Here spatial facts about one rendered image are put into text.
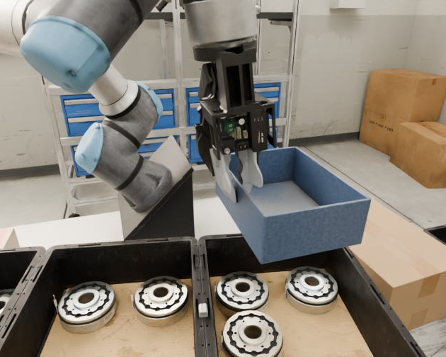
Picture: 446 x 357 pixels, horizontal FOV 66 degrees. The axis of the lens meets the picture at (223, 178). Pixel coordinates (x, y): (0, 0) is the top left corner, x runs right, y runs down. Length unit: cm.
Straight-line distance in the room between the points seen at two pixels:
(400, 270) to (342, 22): 328
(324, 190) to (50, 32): 41
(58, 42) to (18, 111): 304
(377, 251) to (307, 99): 307
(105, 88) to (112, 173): 21
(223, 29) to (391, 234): 72
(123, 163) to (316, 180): 51
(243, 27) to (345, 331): 55
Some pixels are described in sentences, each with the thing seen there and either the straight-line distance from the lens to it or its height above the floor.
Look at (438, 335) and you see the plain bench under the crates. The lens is 98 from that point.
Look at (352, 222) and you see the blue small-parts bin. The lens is 48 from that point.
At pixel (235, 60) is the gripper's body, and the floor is 131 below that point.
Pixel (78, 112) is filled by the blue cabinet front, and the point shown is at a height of 76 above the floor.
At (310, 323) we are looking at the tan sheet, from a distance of 72.
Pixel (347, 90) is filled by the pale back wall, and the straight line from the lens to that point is 408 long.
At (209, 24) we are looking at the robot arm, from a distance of 37.
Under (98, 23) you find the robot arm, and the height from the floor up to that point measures 134.
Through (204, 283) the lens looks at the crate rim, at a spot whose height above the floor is 93.
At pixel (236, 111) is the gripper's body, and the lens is 37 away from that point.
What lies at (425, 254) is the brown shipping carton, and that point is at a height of 86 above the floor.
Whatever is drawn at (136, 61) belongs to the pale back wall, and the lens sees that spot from 325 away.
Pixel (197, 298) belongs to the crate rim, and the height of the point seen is 93.
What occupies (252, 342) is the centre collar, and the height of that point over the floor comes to 87.
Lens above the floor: 135
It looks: 26 degrees down
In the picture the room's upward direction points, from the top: straight up
